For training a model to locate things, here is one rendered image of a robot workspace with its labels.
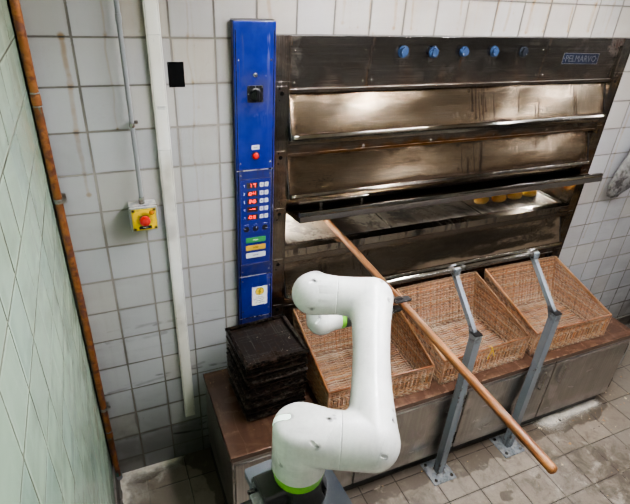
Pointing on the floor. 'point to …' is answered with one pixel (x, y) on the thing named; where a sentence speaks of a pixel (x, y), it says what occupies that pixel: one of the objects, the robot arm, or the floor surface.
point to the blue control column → (259, 40)
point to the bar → (437, 468)
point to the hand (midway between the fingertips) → (401, 303)
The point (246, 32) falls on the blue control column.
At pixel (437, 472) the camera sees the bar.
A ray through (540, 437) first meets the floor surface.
